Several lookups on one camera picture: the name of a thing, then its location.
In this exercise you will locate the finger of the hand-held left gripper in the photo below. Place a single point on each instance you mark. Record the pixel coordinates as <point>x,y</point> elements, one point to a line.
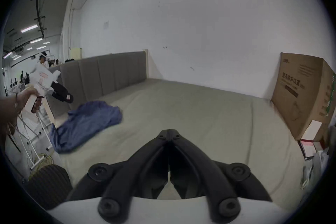
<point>61,93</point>

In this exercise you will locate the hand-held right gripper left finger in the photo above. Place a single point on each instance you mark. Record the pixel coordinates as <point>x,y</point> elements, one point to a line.
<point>115,186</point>

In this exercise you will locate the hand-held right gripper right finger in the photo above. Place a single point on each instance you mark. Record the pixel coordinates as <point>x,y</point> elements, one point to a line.
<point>223,186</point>

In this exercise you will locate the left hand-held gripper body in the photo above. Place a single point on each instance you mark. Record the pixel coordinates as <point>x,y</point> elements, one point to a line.
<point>42,81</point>

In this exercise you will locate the person's left forearm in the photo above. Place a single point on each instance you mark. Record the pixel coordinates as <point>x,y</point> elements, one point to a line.
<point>6,112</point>

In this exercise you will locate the person's left hand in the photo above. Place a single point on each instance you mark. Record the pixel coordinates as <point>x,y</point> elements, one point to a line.
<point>25,97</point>

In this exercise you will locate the dark blue shirt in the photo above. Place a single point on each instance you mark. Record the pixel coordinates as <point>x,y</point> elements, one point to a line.
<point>84,125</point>

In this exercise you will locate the grey padded headboard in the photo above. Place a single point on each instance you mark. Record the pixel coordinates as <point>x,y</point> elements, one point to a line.
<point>105,73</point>

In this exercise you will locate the white metal rack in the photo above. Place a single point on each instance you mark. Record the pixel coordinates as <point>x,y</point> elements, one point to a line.
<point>31,136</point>

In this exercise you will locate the bed with beige sheet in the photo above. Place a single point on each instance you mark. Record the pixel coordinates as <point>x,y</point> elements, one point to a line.
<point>199,118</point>

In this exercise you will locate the clear plastic bag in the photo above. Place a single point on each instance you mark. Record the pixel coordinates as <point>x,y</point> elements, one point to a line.
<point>313,167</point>

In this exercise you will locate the red and white box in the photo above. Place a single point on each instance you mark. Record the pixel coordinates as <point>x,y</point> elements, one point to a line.
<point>309,149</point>

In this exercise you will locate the large brown cardboard carton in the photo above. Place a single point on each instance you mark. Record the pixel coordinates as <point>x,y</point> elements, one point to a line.
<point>301,94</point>

